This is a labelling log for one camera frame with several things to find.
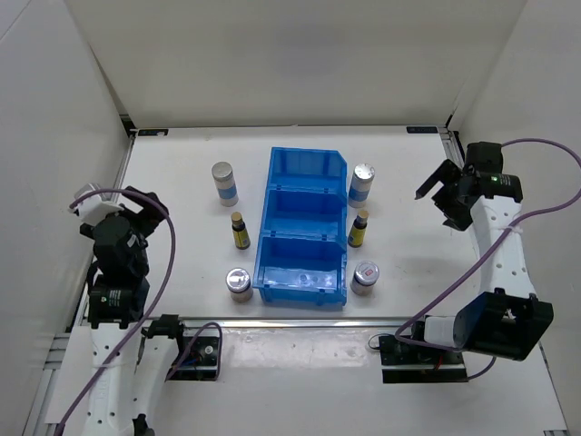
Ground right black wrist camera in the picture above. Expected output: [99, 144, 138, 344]
[463, 142, 504, 173]

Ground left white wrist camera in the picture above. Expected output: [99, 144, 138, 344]
[69, 193, 123, 226]

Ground front aluminium rail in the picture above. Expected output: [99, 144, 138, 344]
[177, 315, 409, 330]

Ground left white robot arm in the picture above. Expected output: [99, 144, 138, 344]
[55, 183, 191, 435]

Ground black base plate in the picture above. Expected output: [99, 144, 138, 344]
[166, 322, 223, 382]
[368, 333, 468, 384]

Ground left short silver-lid jar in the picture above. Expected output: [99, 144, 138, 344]
[225, 268, 253, 303]

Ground right short red-label jar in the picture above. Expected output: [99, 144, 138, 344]
[350, 261, 379, 296]

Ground tall blue-label shaker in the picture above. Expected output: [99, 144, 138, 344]
[212, 162, 238, 207]
[348, 163, 375, 208]

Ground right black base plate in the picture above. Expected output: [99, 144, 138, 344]
[368, 333, 468, 384]

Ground yellow-label brown bottle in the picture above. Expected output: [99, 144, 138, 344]
[348, 209, 369, 248]
[231, 212, 251, 250]

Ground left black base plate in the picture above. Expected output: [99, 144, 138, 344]
[166, 322, 223, 382]

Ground blue three-compartment plastic bin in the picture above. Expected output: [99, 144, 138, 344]
[253, 147, 348, 309]

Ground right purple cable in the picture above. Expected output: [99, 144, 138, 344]
[393, 138, 581, 381]

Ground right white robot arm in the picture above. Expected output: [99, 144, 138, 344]
[408, 160, 554, 363]

